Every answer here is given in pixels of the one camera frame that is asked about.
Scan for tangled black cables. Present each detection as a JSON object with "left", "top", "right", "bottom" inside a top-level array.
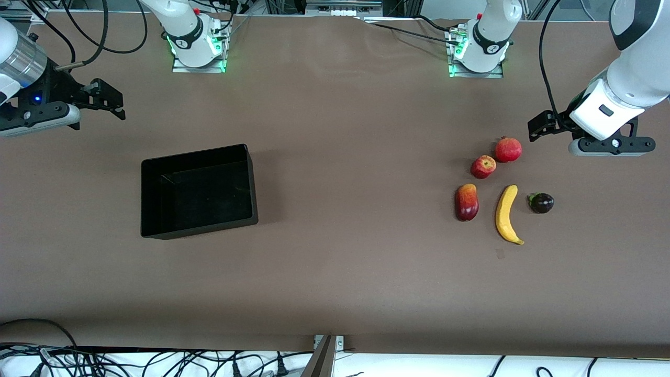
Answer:
[{"left": 0, "top": 343, "right": 296, "bottom": 377}]

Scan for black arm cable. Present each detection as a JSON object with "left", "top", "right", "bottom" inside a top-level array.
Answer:
[
  {"left": 538, "top": 0, "right": 566, "bottom": 129},
  {"left": 54, "top": 0, "right": 109, "bottom": 72}
]

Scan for black arched cable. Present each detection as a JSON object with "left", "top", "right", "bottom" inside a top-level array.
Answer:
[{"left": 0, "top": 318, "right": 80, "bottom": 349}]

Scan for red pomegranate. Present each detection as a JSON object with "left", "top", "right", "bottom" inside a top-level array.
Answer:
[{"left": 495, "top": 136, "right": 523, "bottom": 163}]

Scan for yellow banana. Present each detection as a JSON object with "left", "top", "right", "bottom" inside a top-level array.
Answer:
[{"left": 495, "top": 184, "right": 525, "bottom": 246}]

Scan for thin black table cable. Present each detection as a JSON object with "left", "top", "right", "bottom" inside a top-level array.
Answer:
[{"left": 361, "top": 15, "right": 464, "bottom": 46}]

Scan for red yellow mango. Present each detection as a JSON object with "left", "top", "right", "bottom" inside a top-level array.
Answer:
[{"left": 454, "top": 183, "right": 479, "bottom": 222}]

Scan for dark grey metal bar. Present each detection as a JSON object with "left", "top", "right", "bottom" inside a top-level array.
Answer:
[{"left": 299, "top": 335, "right": 337, "bottom": 377}]

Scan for silver metal bracket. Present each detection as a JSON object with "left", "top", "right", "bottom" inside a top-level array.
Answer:
[{"left": 313, "top": 335, "right": 345, "bottom": 351}]

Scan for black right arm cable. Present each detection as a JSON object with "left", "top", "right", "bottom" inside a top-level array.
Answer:
[{"left": 54, "top": 0, "right": 109, "bottom": 72}]

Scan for red apple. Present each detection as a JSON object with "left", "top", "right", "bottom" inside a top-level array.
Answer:
[{"left": 471, "top": 155, "right": 497, "bottom": 180}]

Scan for dark purple eggplant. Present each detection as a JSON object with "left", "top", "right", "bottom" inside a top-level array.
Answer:
[{"left": 528, "top": 192, "right": 555, "bottom": 214}]

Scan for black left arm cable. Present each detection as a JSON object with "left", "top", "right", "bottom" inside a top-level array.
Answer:
[{"left": 538, "top": 0, "right": 566, "bottom": 129}]

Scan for black looping cable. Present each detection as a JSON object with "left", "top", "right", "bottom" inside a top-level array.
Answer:
[{"left": 62, "top": 0, "right": 149, "bottom": 55}]

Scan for black plastic box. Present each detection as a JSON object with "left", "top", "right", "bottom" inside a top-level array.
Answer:
[{"left": 140, "top": 144, "right": 259, "bottom": 240}]

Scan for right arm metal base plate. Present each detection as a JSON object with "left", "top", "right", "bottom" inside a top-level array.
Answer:
[{"left": 172, "top": 24, "right": 228, "bottom": 73}]

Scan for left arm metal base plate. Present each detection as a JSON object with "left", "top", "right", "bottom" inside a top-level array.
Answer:
[{"left": 448, "top": 26, "right": 504, "bottom": 79}]

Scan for white power strip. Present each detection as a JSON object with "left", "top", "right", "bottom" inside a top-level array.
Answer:
[{"left": 306, "top": 0, "right": 384, "bottom": 17}]

